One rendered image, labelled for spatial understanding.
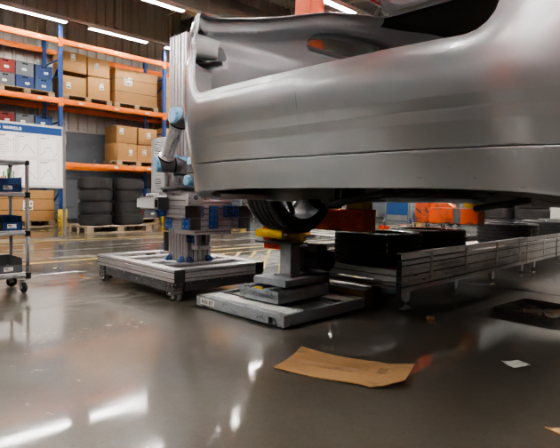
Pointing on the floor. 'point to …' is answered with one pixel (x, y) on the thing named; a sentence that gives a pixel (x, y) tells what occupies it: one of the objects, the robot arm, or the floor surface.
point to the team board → (57, 163)
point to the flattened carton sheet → (345, 368)
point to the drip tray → (555, 313)
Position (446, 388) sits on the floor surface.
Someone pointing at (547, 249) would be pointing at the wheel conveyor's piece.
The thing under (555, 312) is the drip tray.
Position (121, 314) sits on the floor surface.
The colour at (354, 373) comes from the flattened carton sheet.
